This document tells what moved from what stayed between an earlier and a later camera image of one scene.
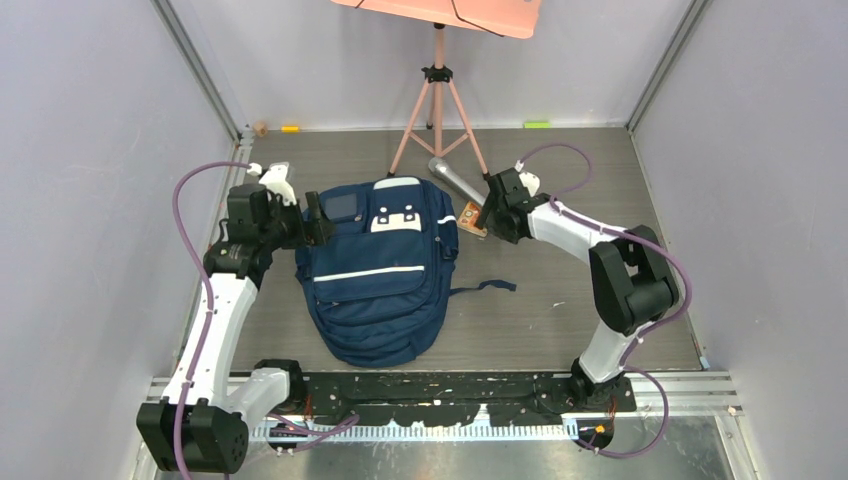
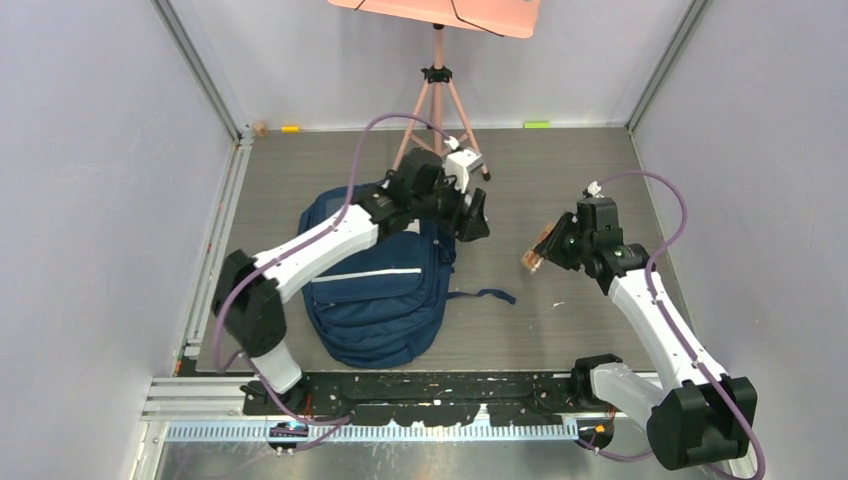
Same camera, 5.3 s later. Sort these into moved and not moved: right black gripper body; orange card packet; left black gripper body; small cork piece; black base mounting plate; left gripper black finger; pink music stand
Moved: left black gripper body; right black gripper body; left gripper black finger; orange card packet
Not moved: black base mounting plate; small cork piece; pink music stand
